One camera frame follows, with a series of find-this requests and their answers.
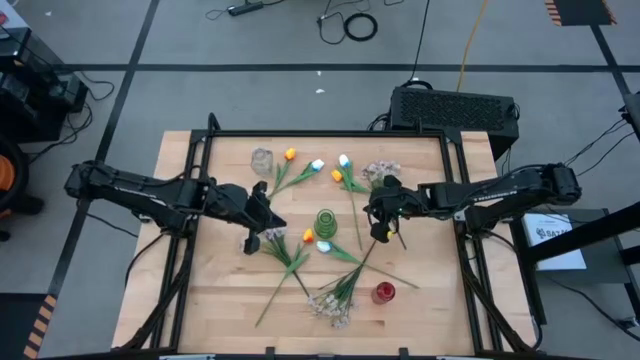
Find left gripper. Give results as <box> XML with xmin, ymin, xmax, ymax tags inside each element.
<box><xmin>205</xmin><ymin>182</ymin><xmax>288</xmax><ymax>255</ymax></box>

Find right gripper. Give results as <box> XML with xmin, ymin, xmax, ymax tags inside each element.
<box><xmin>364</xmin><ymin>174</ymin><xmax>430</xmax><ymax>245</ymax></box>

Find green glass vase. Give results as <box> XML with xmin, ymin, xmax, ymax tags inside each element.
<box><xmin>313</xmin><ymin>208</ymin><xmax>339</xmax><ymax>240</ymax></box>

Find clear glass vase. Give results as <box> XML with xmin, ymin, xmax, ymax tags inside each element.
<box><xmin>249</xmin><ymin>146</ymin><xmax>275</xmax><ymax>177</ymax></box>

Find red ribbed glass vase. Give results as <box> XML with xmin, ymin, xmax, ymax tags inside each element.
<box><xmin>370</xmin><ymin>280</ymin><xmax>397</xmax><ymax>306</ymax></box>

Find black computer case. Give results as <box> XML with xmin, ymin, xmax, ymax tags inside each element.
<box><xmin>388</xmin><ymin>85</ymin><xmax>520</xmax><ymax>161</ymax></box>

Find white printed box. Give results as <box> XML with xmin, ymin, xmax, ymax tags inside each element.
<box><xmin>522</xmin><ymin>212</ymin><xmax>587</xmax><ymax>272</ymax></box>

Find black power strip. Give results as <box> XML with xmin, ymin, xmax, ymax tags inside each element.
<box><xmin>227</xmin><ymin>1</ymin><xmax>265</xmax><ymax>17</ymax></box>

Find dark side table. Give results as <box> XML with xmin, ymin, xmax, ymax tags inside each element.
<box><xmin>509</xmin><ymin>199</ymin><xmax>640</xmax><ymax>326</ymax></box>

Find orange black shop vacuum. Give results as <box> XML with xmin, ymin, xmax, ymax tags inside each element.
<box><xmin>0</xmin><ymin>133</ymin><xmax>46</xmax><ymax>242</ymax></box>

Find black equipment cart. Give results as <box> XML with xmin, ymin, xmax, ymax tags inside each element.
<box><xmin>0</xmin><ymin>27</ymin><xmax>90</xmax><ymax>144</ymax></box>

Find black mat hazard stripes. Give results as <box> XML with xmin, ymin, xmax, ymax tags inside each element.
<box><xmin>0</xmin><ymin>293</ymin><xmax>59</xmax><ymax>360</ymax></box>
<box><xmin>543</xmin><ymin>0</ymin><xmax>618</xmax><ymax>27</ymax></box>

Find black cable yellow tag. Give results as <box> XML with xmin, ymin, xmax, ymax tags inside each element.
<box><xmin>385</xmin><ymin>219</ymin><xmax>409</xmax><ymax>251</ymax></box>

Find black metal table frame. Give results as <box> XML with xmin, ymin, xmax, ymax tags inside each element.
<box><xmin>112</xmin><ymin>112</ymin><xmax>539</xmax><ymax>359</ymax></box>

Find black floor cable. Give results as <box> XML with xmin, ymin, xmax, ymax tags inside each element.
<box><xmin>399</xmin><ymin>0</ymin><xmax>431</xmax><ymax>89</ymax></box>

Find coiled black cable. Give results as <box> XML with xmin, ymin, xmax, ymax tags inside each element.
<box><xmin>343</xmin><ymin>12</ymin><xmax>379</xmax><ymax>43</ymax></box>

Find yellow hanging cable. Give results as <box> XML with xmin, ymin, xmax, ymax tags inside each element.
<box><xmin>455</xmin><ymin>0</ymin><xmax>489</xmax><ymax>94</ymax></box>

